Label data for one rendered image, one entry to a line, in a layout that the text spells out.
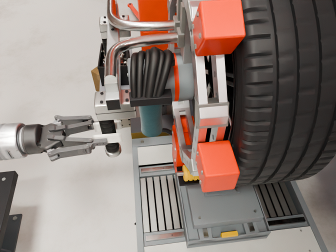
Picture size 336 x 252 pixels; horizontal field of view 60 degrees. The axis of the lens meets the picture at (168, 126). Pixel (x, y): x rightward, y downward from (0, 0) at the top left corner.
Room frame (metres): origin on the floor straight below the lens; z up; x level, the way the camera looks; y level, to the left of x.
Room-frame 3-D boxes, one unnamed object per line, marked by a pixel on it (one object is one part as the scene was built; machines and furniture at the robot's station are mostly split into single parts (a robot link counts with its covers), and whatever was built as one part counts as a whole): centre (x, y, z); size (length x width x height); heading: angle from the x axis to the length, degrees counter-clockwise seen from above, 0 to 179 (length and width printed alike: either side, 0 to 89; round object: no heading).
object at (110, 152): (0.47, 0.15, 0.83); 0.04 x 0.04 x 0.16
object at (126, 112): (0.48, 0.12, 0.93); 0.09 x 0.05 x 0.05; 97
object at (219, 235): (0.70, -0.23, 0.13); 0.50 x 0.36 x 0.10; 7
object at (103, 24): (0.81, 0.16, 0.93); 0.09 x 0.05 x 0.05; 97
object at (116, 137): (0.45, 0.15, 0.83); 0.07 x 0.01 x 0.03; 97
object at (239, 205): (0.69, -0.23, 0.32); 0.40 x 0.30 x 0.28; 7
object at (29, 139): (0.45, 0.31, 0.83); 0.09 x 0.08 x 0.07; 97
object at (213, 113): (0.67, -0.06, 0.85); 0.54 x 0.07 x 0.54; 7
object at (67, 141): (0.44, 0.24, 0.83); 0.11 x 0.01 x 0.04; 86
